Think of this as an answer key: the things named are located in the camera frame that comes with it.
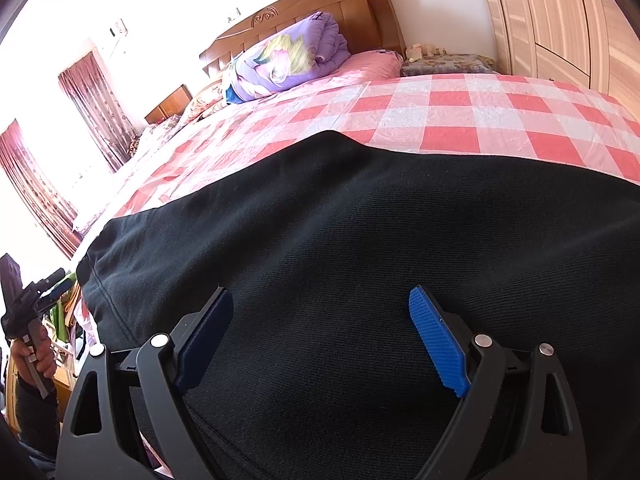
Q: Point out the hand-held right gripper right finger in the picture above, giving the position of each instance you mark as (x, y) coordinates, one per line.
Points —
(440, 345)

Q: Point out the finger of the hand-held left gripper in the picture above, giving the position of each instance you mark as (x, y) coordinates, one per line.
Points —
(52, 276)
(59, 294)

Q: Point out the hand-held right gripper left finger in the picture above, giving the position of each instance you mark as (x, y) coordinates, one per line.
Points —
(205, 340)

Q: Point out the black pants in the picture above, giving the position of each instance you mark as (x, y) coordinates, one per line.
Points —
(340, 240)

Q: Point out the person's left forearm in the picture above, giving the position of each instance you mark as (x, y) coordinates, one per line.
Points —
(35, 420)

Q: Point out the person's left hand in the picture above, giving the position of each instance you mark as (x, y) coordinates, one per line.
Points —
(45, 360)

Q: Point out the green cloth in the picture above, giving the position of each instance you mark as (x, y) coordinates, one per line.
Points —
(61, 322)

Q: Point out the dark red patterned curtain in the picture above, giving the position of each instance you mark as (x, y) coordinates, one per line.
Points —
(95, 110)
(35, 195)

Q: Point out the small wooden headboard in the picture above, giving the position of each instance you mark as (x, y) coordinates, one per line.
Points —
(167, 105)

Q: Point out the orange floral pillow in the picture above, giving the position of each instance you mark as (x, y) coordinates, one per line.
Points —
(207, 102)

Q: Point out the red checkered plastic sheet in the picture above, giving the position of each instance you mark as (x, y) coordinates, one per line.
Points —
(450, 110)

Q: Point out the nightstand with floral cover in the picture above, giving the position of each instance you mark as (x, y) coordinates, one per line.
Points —
(445, 66)

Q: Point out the small white items on nightstand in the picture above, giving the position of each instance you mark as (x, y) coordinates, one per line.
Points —
(420, 52)

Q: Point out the purple folded quilt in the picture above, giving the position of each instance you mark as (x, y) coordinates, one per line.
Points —
(295, 55)

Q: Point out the light wooden wardrobe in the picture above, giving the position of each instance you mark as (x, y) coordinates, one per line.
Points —
(560, 15)

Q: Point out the wooden bed headboard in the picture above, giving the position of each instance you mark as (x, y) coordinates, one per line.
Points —
(350, 5)

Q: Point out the white wall socket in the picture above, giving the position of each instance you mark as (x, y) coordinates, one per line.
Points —
(233, 15)

